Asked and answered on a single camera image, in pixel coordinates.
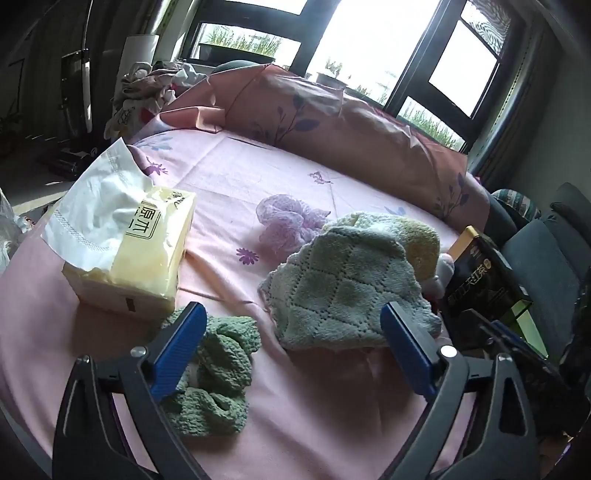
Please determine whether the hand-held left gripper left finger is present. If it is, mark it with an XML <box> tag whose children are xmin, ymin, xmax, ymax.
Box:
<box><xmin>52</xmin><ymin>302</ymin><xmax>208</xmax><ymax>480</ymax></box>

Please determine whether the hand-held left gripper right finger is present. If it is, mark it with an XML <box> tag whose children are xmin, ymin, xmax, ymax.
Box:
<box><xmin>380</xmin><ymin>302</ymin><xmax>541</xmax><ymax>480</ymax></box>

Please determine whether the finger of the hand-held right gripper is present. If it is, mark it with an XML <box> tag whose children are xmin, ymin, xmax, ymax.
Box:
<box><xmin>462</xmin><ymin>308</ymin><xmax>550</xmax><ymax>370</ymax></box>

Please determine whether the green knitted cloth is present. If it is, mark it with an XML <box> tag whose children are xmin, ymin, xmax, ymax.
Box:
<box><xmin>159</xmin><ymin>314</ymin><xmax>262</xmax><ymax>437</ymax></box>

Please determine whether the light green quilted towel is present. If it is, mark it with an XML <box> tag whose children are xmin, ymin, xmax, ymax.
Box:
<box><xmin>257</xmin><ymin>225</ymin><xmax>441</xmax><ymax>352</ymax></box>

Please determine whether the purple mesh scrunchie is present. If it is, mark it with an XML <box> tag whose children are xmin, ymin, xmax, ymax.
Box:
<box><xmin>256</xmin><ymin>194</ymin><xmax>331</xmax><ymax>254</ymax></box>

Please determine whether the black tea box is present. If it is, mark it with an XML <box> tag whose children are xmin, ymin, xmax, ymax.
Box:
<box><xmin>445</xmin><ymin>225</ymin><xmax>534</xmax><ymax>326</ymax></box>

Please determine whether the light blue plush toy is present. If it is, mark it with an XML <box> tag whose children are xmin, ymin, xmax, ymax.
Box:
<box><xmin>422</xmin><ymin>253</ymin><xmax>455</xmax><ymax>296</ymax></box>

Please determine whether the grey chair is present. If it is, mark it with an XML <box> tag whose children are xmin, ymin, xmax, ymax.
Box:
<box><xmin>501</xmin><ymin>182</ymin><xmax>591</xmax><ymax>361</ymax></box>

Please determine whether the large yellow tissue pack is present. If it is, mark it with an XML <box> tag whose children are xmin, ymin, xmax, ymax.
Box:
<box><xmin>41</xmin><ymin>137</ymin><xmax>197</xmax><ymax>319</ymax></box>

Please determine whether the pale yellow fluffy cloth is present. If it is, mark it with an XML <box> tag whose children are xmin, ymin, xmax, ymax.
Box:
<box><xmin>323</xmin><ymin>211</ymin><xmax>441</xmax><ymax>278</ymax></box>

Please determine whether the striped cushion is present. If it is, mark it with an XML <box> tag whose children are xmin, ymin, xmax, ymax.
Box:
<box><xmin>492</xmin><ymin>188</ymin><xmax>541</xmax><ymax>220</ymax></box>

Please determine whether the pink printed bed sheet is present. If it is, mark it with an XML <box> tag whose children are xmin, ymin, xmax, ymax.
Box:
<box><xmin>0</xmin><ymin>131</ymin><xmax>490</xmax><ymax>480</ymax></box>

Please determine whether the clear plastic bag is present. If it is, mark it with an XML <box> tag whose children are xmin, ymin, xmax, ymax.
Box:
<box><xmin>0</xmin><ymin>189</ymin><xmax>35</xmax><ymax>273</ymax></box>

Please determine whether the pink floral pillow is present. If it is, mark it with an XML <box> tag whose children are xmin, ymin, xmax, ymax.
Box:
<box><xmin>159</xmin><ymin>65</ymin><xmax>490</xmax><ymax>232</ymax></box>

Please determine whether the grey curtain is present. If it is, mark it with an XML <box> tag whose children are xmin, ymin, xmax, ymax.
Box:
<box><xmin>480</xmin><ymin>14</ymin><xmax>555</xmax><ymax>176</ymax></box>

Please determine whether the pile of clothes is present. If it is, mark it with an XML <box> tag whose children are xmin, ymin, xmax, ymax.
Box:
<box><xmin>104</xmin><ymin>60</ymin><xmax>208</xmax><ymax>139</ymax></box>

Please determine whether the black upright appliance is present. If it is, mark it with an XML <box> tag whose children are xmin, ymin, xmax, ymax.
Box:
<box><xmin>46</xmin><ymin>9</ymin><xmax>100</xmax><ymax>174</ymax></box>

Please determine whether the small flower pot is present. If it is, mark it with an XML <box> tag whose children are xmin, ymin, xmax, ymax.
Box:
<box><xmin>318</xmin><ymin>70</ymin><xmax>348</xmax><ymax>89</ymax></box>

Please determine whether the dark planter trough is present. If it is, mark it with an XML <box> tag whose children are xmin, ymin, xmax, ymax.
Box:
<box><xmin>198</xmin><ymin>41</ymin><xmax>278</xmax><ymax>65</ymax></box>

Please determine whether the white cylinder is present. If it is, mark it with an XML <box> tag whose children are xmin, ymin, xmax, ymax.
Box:
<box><xmin>121</xmin><ymin>34</ymin><xmax>160</xmax><ymax>77</ymax></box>

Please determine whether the dark framed window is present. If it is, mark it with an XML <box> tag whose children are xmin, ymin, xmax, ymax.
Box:
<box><xmin>187</xmin><ymin>0</ymin><xmax>513</xmax><ymax>153</ymax></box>

